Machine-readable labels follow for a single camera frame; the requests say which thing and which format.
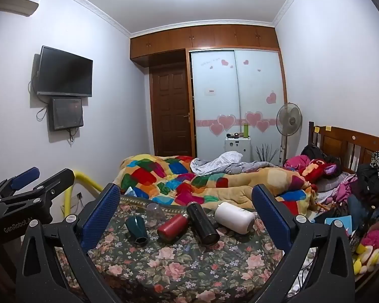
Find red plush toy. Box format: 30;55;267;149
298;158;340;184

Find dark green cup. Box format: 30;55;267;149
125;215;150;244

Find black bottle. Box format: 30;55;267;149
186;202;221;246

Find grey striped cloth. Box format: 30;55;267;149
190;151;283;178

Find red bottle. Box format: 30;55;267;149
157;214;189;244

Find brown overhead cabinets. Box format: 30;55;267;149
130;24;279;68

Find white bedside cabinet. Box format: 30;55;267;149
224;137;252;164

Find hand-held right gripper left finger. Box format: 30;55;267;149
15;183;124;303

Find pink cloth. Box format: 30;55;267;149
283;155;311;170

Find small black wall monitor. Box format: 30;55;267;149
49;97;84;132

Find brown wooden headboard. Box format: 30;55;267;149
307;121;379;177

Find dark dried plant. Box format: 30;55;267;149
255;143;280;166

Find black bag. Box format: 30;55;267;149
300;144;328;165

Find brown wooden door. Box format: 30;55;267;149
149;61;194;158

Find white air conditioner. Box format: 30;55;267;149
0;0;39;17

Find blue book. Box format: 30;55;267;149
324;215;352;233

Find yellow tube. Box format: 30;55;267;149
63;170;104;220

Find white sliding wardrobe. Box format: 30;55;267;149
186;48;289;166

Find colourful patchwork quilt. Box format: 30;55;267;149
112;154;317;219

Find black clothing pile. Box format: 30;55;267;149
354;151;379;198

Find white bottle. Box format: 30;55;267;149
214;202;256;235

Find yellow and pink plush toys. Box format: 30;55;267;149
351;210;379;274

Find purple clothing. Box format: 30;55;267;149
330;173;358;204

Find black wall television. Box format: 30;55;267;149
36;46;93;98

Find standing fan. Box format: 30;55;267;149
276;102;303;167

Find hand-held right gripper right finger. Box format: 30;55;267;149
251;184;357;303

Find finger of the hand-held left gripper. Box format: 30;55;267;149
0;166;41;197
0;168;76;210

